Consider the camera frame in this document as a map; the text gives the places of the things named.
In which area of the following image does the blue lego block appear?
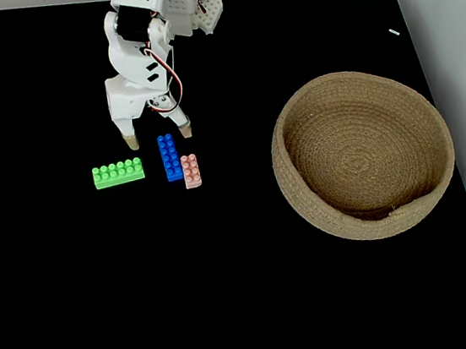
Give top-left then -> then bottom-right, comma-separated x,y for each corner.
156,131 -> 185,184

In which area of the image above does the green lego block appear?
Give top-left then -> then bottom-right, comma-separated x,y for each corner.
89,155 -> 148,192

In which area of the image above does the pink lego block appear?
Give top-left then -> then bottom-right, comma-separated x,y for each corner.
179,151 -> 204,191

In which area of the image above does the red and black gripper cable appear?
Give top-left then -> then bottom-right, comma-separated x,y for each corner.
138,39 -> 187,114

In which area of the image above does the woven rope basket tray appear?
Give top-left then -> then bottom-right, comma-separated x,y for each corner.
262,58 -> 465,252

